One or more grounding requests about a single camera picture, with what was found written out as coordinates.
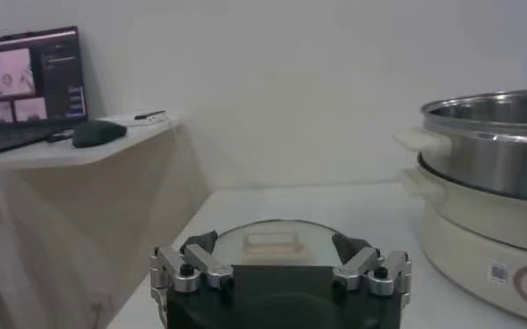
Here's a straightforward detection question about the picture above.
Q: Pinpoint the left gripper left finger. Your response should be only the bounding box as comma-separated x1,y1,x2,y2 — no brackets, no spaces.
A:
150,230,235,323

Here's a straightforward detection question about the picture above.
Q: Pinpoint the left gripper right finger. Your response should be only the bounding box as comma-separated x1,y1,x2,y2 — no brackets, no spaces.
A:
332,232,412,308

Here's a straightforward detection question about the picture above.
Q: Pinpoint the steel steamer basket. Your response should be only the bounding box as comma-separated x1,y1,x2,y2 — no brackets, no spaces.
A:
392,88,527,205

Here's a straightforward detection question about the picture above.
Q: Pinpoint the glass pot lid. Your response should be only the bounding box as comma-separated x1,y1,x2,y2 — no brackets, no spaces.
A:
210,218,341,267

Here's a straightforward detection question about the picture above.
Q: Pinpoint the white side table with laptop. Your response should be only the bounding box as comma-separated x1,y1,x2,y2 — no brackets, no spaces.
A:
0,112,211,329

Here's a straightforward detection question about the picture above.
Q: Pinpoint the small black white device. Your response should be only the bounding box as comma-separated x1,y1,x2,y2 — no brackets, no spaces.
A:
133,109,167,124

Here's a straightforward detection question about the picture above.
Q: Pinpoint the flat white box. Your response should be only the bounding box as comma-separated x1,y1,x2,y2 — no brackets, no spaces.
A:
98,110,182,129

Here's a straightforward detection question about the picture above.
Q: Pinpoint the black computer mouse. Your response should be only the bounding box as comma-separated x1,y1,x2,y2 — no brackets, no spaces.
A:
71,119,129,149

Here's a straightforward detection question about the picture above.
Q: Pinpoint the black open laptop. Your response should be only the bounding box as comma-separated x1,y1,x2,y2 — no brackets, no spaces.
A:
0,25,89,156

